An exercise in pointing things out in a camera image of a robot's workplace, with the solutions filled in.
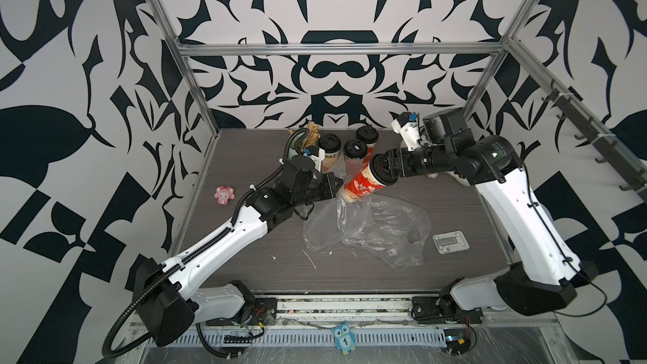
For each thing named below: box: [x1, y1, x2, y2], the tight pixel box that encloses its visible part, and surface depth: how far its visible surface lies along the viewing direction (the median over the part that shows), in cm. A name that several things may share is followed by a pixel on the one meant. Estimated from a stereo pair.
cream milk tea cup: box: [317, 133, 343, 173], surface depth 95 cm
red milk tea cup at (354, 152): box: [343, 139, 369, 173], surface depth 93 cm
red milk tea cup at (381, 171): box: [343, 153, 399, 203], surface depth 67 cm
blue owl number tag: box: [331, 320, 357, 355], surface depth 71 cm
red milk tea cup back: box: [355, 125, 380, 165], surface depth 97 cm
